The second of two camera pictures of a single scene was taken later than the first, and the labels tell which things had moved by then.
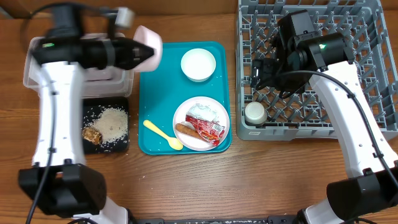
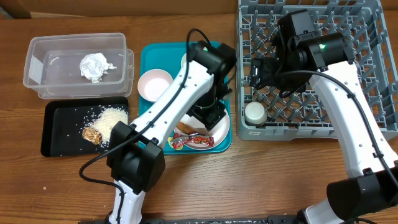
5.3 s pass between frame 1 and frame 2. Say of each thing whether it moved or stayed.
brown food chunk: stayed
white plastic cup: stayed
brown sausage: stayed
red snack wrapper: moved
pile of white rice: stayed
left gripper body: moved
